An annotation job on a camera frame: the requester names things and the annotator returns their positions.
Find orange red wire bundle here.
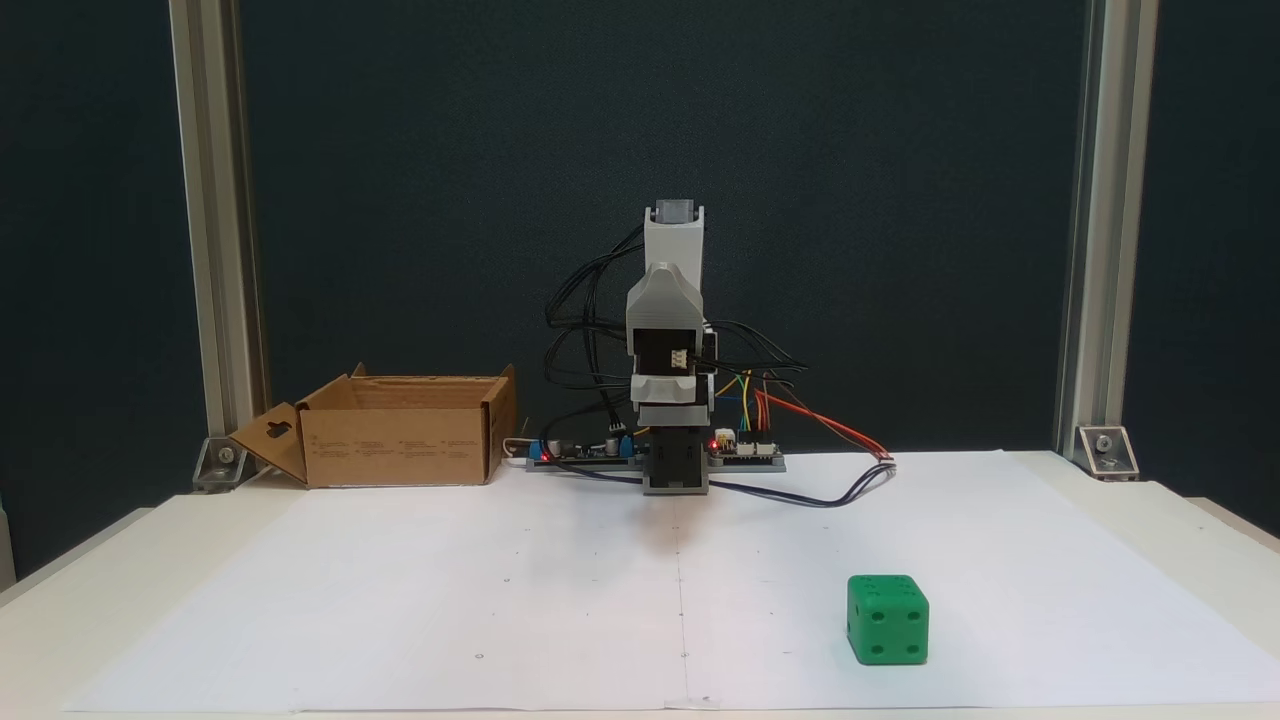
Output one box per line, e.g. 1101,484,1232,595
755,372,894,463

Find wide ribbed grey gripper finger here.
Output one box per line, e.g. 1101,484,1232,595
637,403,712,430

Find coloured jumper wires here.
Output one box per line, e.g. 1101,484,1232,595
715,372,766,436

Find green die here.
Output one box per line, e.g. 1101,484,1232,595
847,574,930,666

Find circuit board with white connectors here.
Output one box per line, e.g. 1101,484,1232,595
708,428,787,473

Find circuit board with blue part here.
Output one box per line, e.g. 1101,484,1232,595
527,432,646,474

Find metal corner bracket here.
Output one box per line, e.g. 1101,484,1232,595
1075,425,1141,482
192,435,249,493

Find brown cardboard box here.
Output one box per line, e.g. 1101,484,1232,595
228,363,518,490

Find aluminium frame post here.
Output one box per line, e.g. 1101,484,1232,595
168,0,271,441
1055,0,1161,453

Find dark cable on table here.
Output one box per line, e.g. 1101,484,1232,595
537,440,896,509

